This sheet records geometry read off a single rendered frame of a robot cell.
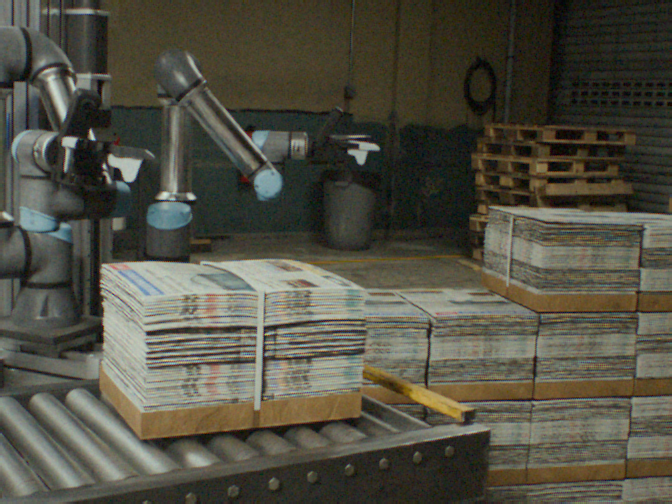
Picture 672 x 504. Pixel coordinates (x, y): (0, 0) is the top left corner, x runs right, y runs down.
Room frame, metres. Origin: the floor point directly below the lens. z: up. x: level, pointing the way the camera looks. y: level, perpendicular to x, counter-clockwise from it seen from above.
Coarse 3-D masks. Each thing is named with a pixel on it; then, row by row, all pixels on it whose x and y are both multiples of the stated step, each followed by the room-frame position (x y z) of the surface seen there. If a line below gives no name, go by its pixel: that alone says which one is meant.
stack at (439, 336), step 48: (384, 336) 2.34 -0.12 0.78; (432, 336) 2.39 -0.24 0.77; (480, 336) 2.42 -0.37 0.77; (528, 336) 2.45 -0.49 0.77; (576, 336) 2.48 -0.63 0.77; (624, 336) 2.51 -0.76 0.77; (432, 384) 2.38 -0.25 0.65; (528, 432) 2.44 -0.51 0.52; (576, 432) 2.47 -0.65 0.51; (624, 432) 2.50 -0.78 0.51; (624, 480) 2.52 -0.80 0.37
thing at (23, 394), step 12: (48, 384) 1.72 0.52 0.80; (60, 384) 1.72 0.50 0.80; (72, 384) 1.72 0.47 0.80; (84, 384) 1.73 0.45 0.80; (96, 384) 1.73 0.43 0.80; (0, 396) 1.63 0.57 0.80; (12, 396) 1.64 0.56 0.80; (24, 396) 1.65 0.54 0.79; (60, 396) 1.69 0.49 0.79; (96, 396) 1.72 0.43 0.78; (24, 408) 1.65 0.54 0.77; (12, 444) 1.64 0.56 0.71
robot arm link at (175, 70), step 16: (160, 64) 2.60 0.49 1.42; (176, 64) 2.59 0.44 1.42; (192, 64) 2.61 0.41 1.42; (160, 80) 2.60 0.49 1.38; (176, 80) 2.57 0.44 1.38; (192, 80) 2.57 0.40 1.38; (176, 96) 2.58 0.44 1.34; (192, 96) 2.58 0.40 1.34; (208, 96) 2.59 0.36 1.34; (192, 112) 2.60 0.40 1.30; (208, 112) 2.58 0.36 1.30; (224, 112) 2.60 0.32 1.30; (208, 128) 2.59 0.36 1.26; (224, 128) 2.58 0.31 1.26; (240, 128) 2.61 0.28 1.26; (224, 144) 2.59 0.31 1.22; (240, 144) 2.58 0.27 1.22; (240, 160) 2.59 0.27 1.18; (256, 160) 2.59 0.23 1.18; (256, 176) 2.59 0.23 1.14; (272, 176) 2.57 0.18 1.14; (272, 192) 2.57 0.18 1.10
